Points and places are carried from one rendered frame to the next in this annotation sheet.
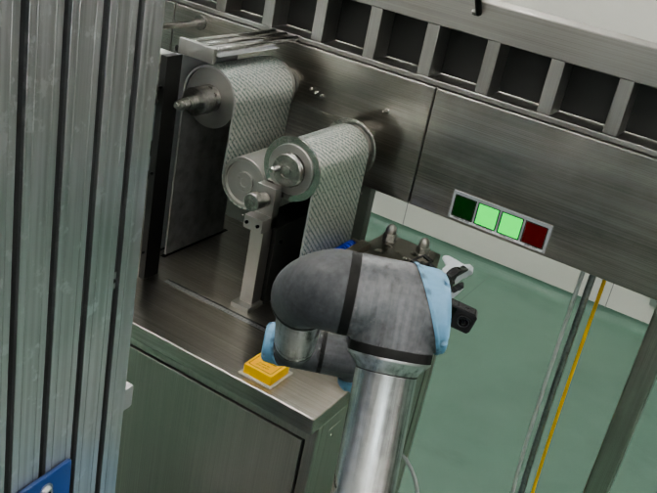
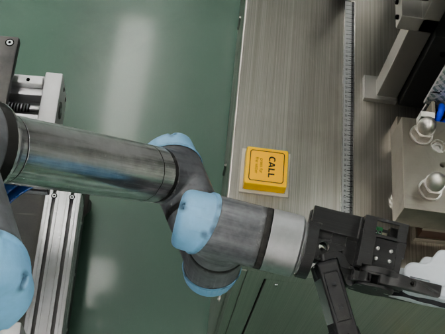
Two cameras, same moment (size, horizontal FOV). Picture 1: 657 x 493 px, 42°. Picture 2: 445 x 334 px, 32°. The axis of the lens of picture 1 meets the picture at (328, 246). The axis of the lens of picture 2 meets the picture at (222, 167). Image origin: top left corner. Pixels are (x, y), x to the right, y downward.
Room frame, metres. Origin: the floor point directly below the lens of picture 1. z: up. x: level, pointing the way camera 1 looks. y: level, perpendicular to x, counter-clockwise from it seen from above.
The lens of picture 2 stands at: (1.12, -0.43, 2.04)
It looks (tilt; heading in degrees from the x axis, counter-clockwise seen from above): 61 degrees down; 58
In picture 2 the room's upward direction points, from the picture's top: 11 degrees clockwise
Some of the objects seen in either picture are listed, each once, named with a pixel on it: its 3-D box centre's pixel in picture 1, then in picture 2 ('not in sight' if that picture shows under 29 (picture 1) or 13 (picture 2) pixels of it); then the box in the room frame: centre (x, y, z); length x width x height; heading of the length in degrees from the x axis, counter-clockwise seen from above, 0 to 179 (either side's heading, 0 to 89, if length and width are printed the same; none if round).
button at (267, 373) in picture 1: (266, 368); (265, 169); (1.52, 0.07, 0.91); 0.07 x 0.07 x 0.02; 63
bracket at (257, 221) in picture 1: (255, 247); (402, 39); (1.78, 0.16, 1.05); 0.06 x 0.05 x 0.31; 153
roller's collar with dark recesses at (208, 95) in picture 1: (201, 100); not in sight; (1.89, 0.35, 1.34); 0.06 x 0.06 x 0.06; 63
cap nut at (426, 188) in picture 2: not in sight; (434, 183); (1.70, -0.09, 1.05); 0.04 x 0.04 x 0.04
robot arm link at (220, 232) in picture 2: not in sight; (221, 228); (1.34, -0.10, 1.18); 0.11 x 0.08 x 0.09; 146
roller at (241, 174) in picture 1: (275, 171); not in sight; (1.96, 0.16, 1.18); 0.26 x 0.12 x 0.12; 153
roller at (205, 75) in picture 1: (242, 91); not in sight; (2.03, 0.28, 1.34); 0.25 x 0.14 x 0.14; 153
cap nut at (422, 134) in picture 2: not in sight; (425, 127); (1.73, 0.00, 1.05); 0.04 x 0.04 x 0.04
